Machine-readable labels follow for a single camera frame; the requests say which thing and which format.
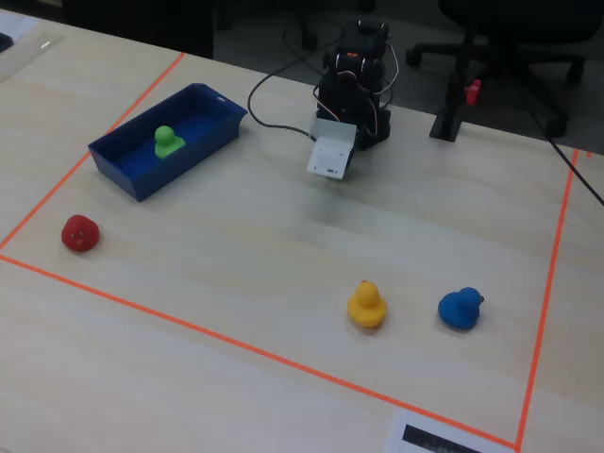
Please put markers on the white paper with black bar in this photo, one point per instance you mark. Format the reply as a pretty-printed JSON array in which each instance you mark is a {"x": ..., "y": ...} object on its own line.
[{"x": 424, "y": 436}]

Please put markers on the blue rubber duck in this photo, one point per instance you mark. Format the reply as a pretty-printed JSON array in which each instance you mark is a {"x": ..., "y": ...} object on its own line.
[{"x": 458, "y": 309}]

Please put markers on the blue rectangular box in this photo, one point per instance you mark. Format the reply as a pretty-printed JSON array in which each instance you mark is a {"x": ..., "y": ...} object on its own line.
[{"x": 137, "y": 179}]

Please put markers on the yellow rubber duck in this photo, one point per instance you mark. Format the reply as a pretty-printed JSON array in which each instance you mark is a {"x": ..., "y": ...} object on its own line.
[{"x": 367, "y": 307}]

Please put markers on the black office chair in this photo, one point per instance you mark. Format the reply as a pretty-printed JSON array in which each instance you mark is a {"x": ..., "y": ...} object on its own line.
[{"x": 519, "y": 28}]

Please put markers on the orange tape strip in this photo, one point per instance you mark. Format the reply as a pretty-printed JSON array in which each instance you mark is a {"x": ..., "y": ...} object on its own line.
[
  {"x": 255, "y": 350},
  {"x": 550, "y": 283},
  {"x": 47, "y": 198}
]

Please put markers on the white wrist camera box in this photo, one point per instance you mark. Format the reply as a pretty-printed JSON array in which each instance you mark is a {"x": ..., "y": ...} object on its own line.
[{"x": 330, "y": 153}]

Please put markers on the red rubber duck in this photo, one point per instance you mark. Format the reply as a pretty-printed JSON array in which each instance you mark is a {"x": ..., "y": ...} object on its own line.
[{"x": 79, "y": 233}]

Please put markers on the blue tray corner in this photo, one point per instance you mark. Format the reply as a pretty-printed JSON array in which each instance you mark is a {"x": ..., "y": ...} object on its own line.
[{"x": 5, "y": 42}]

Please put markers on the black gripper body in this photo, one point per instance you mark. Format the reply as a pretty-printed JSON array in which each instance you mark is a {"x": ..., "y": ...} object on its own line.
[{"x": 365, "y": 137}]

